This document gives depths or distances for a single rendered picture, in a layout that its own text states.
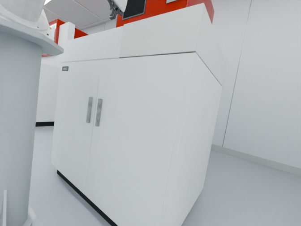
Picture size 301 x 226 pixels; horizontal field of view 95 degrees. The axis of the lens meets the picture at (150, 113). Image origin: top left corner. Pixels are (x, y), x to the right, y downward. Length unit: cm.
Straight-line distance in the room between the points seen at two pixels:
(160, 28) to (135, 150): 47
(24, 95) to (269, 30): 282
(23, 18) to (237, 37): 262
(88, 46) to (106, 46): 17
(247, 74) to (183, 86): 219
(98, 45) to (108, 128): 44
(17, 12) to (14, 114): 37
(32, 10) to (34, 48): 13
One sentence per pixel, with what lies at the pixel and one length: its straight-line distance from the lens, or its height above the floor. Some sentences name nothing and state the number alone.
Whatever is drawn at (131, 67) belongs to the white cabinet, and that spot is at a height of 77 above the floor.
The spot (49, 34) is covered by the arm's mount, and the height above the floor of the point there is 86.
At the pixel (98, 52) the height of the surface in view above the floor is 85.
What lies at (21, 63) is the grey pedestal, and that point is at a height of 71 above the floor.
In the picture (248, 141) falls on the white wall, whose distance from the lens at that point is 257.
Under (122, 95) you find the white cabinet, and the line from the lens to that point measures 62.
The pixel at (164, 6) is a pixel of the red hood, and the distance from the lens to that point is 147.
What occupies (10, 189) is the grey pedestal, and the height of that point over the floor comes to 21.
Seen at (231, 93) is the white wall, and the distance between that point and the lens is 257.
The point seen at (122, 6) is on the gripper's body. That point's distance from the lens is 96.
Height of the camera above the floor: 64
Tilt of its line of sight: 4 degrees down
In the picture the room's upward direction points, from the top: 9 degrees clockwise
